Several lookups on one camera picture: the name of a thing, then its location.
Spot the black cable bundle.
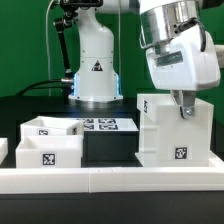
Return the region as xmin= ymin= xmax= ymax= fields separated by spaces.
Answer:
xmin=14 ymin=78 xmax=75 ymax=98

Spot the white drawer tray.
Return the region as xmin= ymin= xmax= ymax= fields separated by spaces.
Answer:
xmin=15 ymin=135 xmax=83 ymax=168
xmin=20 ymin=116 xmax=84 ymax=138

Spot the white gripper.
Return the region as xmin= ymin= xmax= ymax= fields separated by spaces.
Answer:
xmin=146 ymin=25 xmax=221 ymax=119

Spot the white left border block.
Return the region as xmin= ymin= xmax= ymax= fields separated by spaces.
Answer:
xmin=0 ymin=138 xmax=8 ymax=165

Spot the marker tag sheet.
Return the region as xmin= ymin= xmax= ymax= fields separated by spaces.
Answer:
xmin=81 ymin=118 xmax=138 ymax=132

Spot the white front border rail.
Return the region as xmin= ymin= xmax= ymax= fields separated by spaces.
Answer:
xmin=0 ymin=167 xmax=224 ymax=194

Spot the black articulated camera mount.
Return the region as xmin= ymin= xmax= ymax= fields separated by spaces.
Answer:
xmin=52 ymin=0 xmax=104 ymax=88

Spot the white drawer cabinet box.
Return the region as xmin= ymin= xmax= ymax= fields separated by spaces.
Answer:
xmin=136 ymin=94 xmax=224 ymax=167

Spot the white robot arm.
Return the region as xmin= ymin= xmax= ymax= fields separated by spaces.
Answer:
xmin=72 ymin=0 xmax=220 ymax=118

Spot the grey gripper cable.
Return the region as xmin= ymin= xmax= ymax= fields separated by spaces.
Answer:
xmin=45 ymin=0 xmax=56 ymax=97

